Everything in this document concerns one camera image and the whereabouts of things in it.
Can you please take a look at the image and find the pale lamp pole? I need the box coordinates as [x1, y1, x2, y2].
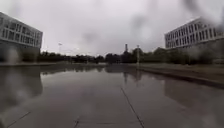
[135, 44, 141, 68]

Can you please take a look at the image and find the wet grey paved plaza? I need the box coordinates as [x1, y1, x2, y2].
[0, 64, 224, 128]

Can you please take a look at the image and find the row of dark trees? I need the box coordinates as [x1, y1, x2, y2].
[19, 46, 224, 66]

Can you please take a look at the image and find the thin lamp pole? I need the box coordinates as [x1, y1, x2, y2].
[57, 42, 63, 55]

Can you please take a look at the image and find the raised grey kerb strip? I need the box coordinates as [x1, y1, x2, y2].
[133, 62, 224, 90]

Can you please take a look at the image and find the white grid-window building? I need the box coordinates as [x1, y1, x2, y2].
[164, 16, 224, 61]
[0, 11, 44, 63]

